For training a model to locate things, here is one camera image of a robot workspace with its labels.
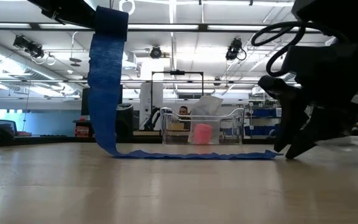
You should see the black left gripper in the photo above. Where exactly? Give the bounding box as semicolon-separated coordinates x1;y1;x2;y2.
26;0;97;29

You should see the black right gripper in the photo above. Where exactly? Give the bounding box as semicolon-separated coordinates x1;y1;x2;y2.
257;45;358;160

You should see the blue elastic bandage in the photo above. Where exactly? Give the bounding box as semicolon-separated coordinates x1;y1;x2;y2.
86;6;283;161

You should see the pink bandage roll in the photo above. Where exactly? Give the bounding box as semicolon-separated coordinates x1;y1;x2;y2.
193;123;213;146

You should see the shelf with blue bins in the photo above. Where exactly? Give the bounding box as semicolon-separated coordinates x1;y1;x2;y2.
244;105;283;138

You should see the clear plastic bin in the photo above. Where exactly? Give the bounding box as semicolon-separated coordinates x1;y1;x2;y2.
160;106;246;146

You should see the clear plastic zip bag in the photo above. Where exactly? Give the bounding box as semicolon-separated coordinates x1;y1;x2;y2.
187;95;224;145

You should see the white column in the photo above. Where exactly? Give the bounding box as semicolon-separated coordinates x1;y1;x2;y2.
139;58;165;130

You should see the red storage box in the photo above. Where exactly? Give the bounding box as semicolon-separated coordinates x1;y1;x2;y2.
74;125;90;138

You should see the person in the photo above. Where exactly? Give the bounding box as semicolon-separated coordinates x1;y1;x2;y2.
177;105;193;131

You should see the cardboard box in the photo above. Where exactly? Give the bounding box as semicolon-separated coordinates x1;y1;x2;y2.
167;121;185;131

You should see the white ring loop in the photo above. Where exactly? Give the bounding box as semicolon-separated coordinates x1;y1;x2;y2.
118;0;136;16

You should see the black rig-mounted camera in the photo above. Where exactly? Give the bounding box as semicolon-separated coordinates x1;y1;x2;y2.
149;45;163;60
12;34;45;60
225;37;248;62

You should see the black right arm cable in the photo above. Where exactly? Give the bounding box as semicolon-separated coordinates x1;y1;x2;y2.
250;21;351;78

